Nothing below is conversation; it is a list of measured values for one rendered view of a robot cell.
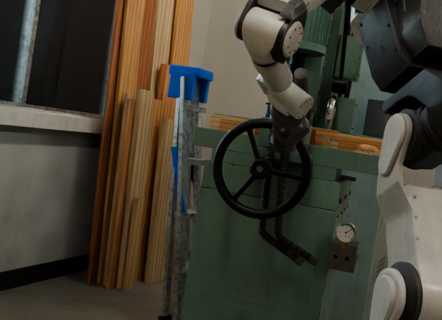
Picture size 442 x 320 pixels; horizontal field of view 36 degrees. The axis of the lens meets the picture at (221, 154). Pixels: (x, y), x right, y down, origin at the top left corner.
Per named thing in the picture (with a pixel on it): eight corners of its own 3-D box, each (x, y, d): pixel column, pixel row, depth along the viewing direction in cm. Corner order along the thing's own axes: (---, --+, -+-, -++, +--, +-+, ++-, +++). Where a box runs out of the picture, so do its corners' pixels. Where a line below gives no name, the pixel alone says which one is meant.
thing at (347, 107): (324, 129, 241) (329, 95, 241) (326, 130, 248) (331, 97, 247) (351, 133, 239) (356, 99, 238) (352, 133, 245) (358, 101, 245)
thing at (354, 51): (333, 76, 242) (341, 34, 242) (335, 79, 251) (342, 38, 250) (357, 80, 240) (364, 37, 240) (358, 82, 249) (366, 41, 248)
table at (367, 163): (181, 143, 211) (185, 124, 211) (208, 145, 241) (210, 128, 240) (380, 176, 196) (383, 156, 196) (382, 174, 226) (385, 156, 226)
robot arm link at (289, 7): (289, 14, 135) (341, -25, 149) (234, -5, 140) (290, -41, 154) (283, 64, 142) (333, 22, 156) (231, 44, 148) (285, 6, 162)
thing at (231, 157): (210, 160, 219) (212, 147, 219) (226, 160, 239) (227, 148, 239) (335, 181, 209) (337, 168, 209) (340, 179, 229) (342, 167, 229)
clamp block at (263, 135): (255, 145, 205) (260, 116, 205) (263, 146, 218) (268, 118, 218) (303, 153, 202) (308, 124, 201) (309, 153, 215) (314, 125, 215)
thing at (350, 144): (218, 130, 234) (220, 118, 234) (220, 130, 236) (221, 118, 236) (404, 159, 219) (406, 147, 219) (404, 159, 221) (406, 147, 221)
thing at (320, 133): (268, 137, 226) (271, 120, 226) (269, 137, 227) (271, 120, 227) (334, 148, 221) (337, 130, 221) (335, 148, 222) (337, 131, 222)
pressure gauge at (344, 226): (332, 247, 203) (337, 220, 202) (333, 245, 206) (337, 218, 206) (353, 251, 201) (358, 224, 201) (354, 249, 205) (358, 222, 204)
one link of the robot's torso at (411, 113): (477, 155, 145) (471, 105, 149) (422, 145, 141) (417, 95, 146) (441, 175, 156) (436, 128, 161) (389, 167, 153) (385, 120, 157)
